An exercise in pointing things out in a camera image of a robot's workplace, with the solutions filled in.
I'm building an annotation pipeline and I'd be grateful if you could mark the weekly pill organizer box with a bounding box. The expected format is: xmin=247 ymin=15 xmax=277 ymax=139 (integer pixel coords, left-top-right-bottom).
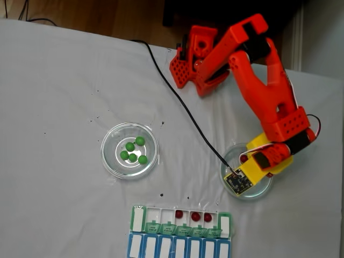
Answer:
xmin=126 ymin=204 xmax=234 ymax=258

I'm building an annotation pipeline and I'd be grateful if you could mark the clear glass bowl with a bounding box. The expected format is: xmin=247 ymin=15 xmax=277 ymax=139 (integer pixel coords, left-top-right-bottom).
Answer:
xmin=219 ymin=143 xmax=274 ymax=201
xmin=101 ymin=122 xmax=160 ymax=180

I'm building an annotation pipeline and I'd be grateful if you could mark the black furniture piece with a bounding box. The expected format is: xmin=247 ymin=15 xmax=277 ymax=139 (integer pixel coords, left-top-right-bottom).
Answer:
xmin=162 ymin=0 xmax=305 ymax=71

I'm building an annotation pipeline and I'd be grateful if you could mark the white table cloth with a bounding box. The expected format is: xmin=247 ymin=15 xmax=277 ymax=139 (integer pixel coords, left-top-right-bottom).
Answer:
xmin=0 ymin=18 xmax=344 ymax=258

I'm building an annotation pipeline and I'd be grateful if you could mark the black camera circuit board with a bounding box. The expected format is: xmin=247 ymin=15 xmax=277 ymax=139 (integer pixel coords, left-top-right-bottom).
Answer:
xmin=223 ymin=169 xmax=255 ymax=198

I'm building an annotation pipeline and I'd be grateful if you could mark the thin servo wire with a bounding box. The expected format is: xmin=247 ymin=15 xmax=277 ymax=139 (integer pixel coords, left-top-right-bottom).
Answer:
xmin=306 ymin=114 xmax=322 ymax=142

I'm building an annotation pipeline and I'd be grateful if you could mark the black camera cable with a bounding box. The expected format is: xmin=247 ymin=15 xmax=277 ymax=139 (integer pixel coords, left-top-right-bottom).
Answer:
xmin=130 ymin=39 xmax=239 ymax=178

